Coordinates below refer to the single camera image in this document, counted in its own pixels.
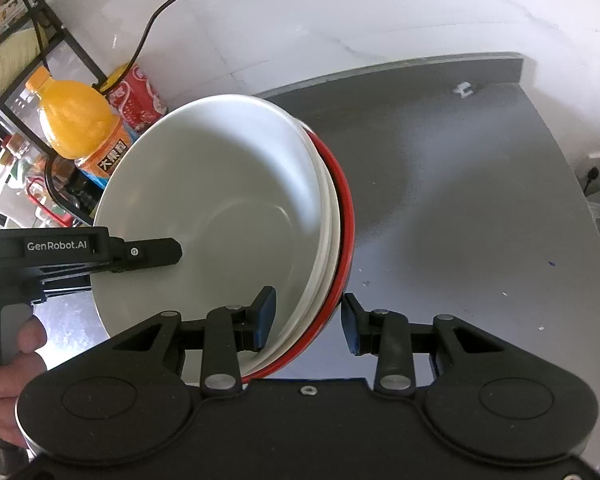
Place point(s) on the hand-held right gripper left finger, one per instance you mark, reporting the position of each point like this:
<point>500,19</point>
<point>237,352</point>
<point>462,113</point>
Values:
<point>265,317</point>

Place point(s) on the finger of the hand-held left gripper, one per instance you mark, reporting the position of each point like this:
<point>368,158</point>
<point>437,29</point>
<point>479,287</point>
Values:
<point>150,252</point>

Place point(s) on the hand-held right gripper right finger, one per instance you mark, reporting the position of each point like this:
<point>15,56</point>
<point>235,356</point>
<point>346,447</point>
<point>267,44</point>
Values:
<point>352,325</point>

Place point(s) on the white ceramic bowl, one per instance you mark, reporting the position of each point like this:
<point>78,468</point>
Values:
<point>205,185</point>
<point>332,230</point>

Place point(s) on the red rimmed bowl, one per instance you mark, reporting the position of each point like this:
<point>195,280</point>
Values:
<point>349,230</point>

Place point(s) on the person's left hand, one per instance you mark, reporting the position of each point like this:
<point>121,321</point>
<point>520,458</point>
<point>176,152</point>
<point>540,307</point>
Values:
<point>5,395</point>

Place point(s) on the small red object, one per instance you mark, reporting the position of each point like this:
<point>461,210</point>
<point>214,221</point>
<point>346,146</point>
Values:
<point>47,207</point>

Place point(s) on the dark box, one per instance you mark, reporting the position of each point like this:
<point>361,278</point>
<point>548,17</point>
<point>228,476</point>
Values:
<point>72,190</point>

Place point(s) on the orange juice bottle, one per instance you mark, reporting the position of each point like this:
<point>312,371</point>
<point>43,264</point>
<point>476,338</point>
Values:
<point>75,120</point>

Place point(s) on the red drink can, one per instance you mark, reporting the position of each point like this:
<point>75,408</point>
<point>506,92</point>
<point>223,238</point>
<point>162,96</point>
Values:
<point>137,97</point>

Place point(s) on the beige woven mat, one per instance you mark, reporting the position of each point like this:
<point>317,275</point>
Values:
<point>10,62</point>

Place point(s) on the black metal rack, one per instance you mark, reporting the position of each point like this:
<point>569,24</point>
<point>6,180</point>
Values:
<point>75,45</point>

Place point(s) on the small white clip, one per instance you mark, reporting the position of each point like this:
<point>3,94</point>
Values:
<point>464,90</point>

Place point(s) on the small black object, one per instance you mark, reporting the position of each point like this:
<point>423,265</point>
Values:
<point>591,176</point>

